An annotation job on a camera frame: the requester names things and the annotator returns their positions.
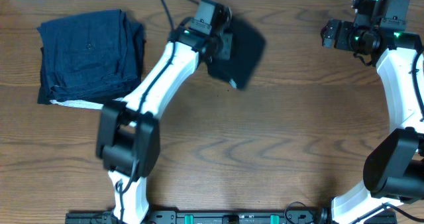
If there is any black polo shirt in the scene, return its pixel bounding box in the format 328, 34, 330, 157
207, 17, 266, 90

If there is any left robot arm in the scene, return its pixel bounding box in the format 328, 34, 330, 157
95, 0, 233, 223

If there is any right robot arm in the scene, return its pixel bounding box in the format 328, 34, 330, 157
317, 0, 423, 223

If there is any folded dark blue garment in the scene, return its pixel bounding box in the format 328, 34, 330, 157
37, 9, 145, 101

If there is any folded black garment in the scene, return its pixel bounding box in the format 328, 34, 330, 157
37, 47, 127, 105

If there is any folded white garment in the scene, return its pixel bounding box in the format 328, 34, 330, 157
50, 100, 103, 110

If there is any small looped black cable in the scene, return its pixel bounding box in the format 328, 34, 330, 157
284, 201, 321, 224

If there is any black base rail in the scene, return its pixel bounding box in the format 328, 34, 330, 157
65, 207, 398, 224

